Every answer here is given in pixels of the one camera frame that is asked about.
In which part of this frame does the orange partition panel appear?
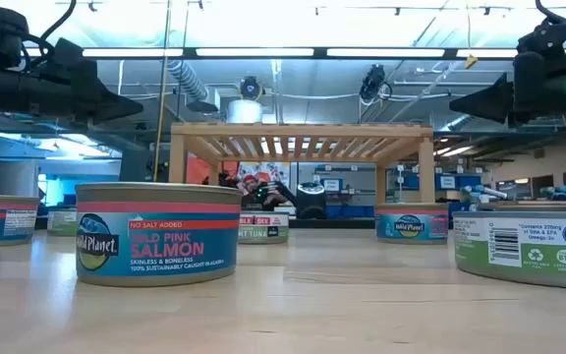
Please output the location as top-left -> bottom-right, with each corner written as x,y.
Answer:
186,155 -> 239,186

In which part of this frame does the grey partition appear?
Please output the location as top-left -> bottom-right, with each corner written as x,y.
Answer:
0,157 -> 42,199

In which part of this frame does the ceiling light panel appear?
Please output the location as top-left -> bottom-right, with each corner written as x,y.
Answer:
455,48 -> 520,59
325,47 -> 446,58
195,47 -> 315,58
81,47 -> 185,58

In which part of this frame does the person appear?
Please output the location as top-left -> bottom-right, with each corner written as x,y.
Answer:
236,172 -> 290,212

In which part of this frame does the green tuna can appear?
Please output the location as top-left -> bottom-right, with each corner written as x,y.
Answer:
45,206 -> 79,238
237,210 -> 291,246
452,209 -> 566,291

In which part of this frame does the wooden slatted shelf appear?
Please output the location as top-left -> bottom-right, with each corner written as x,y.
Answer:
168,121 -> 437,207

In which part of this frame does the ribbed silver duct hose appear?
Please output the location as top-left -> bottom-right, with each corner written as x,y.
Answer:
166,59 -> 211,103

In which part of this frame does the colourful wall poster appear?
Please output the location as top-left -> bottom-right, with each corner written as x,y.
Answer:
237,160 -> 292,191

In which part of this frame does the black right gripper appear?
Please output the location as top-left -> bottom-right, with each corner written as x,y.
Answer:
448,50 -> 566,128

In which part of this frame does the blue storage bin rack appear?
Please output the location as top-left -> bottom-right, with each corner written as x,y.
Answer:
325,170 -> 484,219

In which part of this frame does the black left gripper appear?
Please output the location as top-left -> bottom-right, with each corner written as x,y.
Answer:
0,37 -> 144,125

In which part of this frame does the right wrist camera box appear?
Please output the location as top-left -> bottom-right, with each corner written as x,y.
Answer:
515,16 -> 566,56

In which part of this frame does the background wooden table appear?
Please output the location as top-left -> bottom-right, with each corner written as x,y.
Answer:
488,199 -> 566,213

